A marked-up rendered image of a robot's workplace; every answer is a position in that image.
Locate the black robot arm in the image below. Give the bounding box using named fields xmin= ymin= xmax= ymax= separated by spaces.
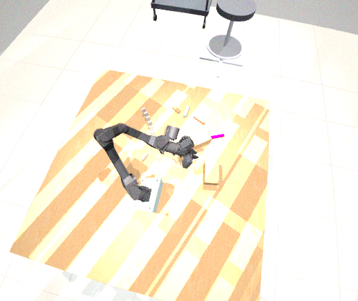
xmin=93 ymin=123 xmax=194 ymax=202

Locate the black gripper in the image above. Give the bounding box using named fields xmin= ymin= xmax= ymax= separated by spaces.
xmin=173 ymin=137 xmax=199 ymax=168

